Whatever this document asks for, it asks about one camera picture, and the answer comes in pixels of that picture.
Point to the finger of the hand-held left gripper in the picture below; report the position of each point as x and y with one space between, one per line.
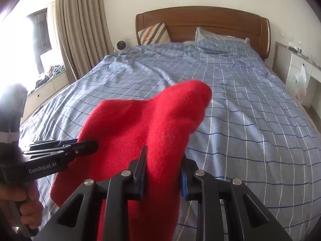
57 143
85 148

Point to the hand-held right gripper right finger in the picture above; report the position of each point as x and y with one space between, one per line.
184 185

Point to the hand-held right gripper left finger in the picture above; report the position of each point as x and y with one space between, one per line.
139 175

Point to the red knit sock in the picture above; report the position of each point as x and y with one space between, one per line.
140 120

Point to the pile of clothes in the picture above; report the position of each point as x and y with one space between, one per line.
54 70

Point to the person's left hand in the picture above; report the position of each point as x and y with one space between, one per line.
30 210

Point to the white window bench cabinet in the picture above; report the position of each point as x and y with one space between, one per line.
47 87

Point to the blue checked bed cover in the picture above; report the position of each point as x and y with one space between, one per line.
238 130

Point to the window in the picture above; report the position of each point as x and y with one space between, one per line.
40 37

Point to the white round fan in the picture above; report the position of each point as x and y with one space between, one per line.
120 45

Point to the beige curtain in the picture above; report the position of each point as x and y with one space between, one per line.
82 30

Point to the striped pillow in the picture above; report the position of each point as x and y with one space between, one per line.
153 35

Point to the pale printed pillow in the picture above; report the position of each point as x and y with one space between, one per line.
213 35

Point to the clear plastic bag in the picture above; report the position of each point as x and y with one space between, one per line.
299 82

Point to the white desk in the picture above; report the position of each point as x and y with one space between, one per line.
296 60

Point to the wooden headboard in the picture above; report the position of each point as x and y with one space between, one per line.
213 20

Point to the small bottle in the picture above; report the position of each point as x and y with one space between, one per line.
299 48

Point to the white wall socket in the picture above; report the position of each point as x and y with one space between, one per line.
286 35

